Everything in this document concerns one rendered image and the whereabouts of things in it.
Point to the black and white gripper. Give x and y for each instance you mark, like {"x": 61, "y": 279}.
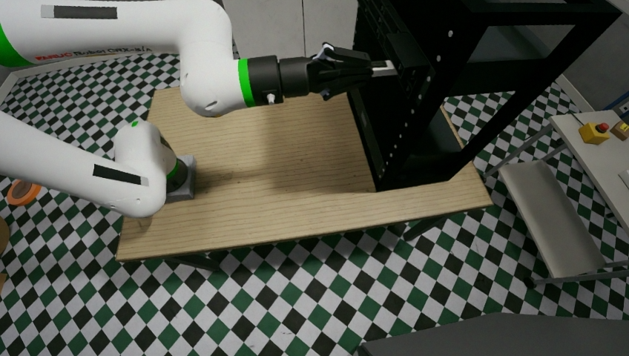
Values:
{"x": 303, "y": 75}

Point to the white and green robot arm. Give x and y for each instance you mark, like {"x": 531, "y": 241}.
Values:
{"x": 212, "y": 84}

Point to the black server rack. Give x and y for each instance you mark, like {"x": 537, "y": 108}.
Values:
{"x": 431, "y": 44}

